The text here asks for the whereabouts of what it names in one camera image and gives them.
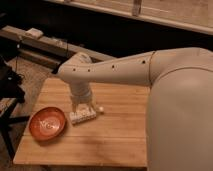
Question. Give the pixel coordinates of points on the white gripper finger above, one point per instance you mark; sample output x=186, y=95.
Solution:
x=74, y=107
x=91, y=105

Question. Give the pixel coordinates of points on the orange ceramic bowl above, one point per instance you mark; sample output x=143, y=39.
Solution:
x=47, y=123

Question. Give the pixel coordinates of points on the small white box on rail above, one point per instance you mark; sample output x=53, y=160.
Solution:
x=35, y=33

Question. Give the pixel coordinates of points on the long grey floor rail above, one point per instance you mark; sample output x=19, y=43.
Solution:
x=48, y=44

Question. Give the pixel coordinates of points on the wooden shelf at top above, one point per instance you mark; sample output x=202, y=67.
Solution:
x=193, y=15

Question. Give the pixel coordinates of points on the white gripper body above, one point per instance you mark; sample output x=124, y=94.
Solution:
x=80, y=93

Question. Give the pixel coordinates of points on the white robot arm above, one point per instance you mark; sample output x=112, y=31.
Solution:
x=179, y=119

